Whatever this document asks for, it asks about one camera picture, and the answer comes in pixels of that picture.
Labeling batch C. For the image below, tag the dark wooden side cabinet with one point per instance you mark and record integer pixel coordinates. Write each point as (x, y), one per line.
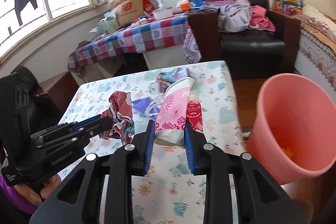
(204, 25)

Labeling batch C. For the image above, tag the orange box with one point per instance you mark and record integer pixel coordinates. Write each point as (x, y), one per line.
(183, 5)

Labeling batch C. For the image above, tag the white tissue box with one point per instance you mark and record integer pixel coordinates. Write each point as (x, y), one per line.
(160, 14)

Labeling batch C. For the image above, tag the red pink patterned cloth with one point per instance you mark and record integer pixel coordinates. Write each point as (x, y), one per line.
(192, 52)

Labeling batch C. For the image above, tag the purple wrapper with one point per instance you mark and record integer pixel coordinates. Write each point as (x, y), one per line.
(147, 107)

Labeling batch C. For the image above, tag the floral animal print tablecloth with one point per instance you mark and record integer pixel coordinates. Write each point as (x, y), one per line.
(169, 193)

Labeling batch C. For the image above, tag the pink paper cup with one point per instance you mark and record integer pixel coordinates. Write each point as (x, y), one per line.
(180, 105)

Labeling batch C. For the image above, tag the red white paper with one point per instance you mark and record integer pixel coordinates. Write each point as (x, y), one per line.
(120, 111)

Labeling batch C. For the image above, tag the blue packet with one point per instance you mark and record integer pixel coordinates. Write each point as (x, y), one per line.
(196, 4)

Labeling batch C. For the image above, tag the blue red wrapper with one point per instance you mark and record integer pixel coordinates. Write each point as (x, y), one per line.
(165, 79)

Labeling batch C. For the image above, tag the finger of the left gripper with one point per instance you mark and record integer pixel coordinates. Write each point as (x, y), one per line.
(95, 128)
(77, 125)

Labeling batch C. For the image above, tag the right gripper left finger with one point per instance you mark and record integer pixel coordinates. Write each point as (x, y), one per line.
(99, 189)

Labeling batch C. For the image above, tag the left hand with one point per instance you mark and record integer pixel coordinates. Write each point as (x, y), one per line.
(35, 198)

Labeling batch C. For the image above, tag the grey lilac clothes pile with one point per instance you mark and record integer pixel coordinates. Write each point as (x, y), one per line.
(233, 16)

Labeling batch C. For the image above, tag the floral beige blanket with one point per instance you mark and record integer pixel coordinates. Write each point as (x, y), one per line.
(319, 25)

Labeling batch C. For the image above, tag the red packet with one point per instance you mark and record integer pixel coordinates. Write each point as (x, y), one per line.
(148, 7)

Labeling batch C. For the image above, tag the low brown wooden cabinet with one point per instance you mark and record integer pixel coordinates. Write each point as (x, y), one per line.
(60, 89)

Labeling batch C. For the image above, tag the black leather armchair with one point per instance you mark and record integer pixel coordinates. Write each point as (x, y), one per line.
(254, 54)

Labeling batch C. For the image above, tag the brown New Balance paper bag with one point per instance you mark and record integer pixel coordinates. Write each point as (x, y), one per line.
(126, 10)

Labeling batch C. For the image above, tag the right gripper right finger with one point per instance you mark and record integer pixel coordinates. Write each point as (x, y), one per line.
(260, 199)

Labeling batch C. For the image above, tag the colourful comic pillow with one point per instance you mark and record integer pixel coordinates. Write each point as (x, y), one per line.
(288, 7)

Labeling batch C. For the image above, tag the green carton box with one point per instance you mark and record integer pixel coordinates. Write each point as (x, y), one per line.
(109, 23)

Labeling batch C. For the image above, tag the pink plastic trash bin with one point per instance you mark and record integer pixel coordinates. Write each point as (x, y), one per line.
(293, 136)

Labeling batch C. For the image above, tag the pink red garment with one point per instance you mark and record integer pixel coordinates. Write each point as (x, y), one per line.
(259, 20)

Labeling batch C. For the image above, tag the bed with quilted mattress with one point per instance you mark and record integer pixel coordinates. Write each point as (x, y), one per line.
(316, 59)

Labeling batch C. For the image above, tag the plaid checkered tablecloth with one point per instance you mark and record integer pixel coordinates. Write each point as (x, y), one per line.
(151, 36)

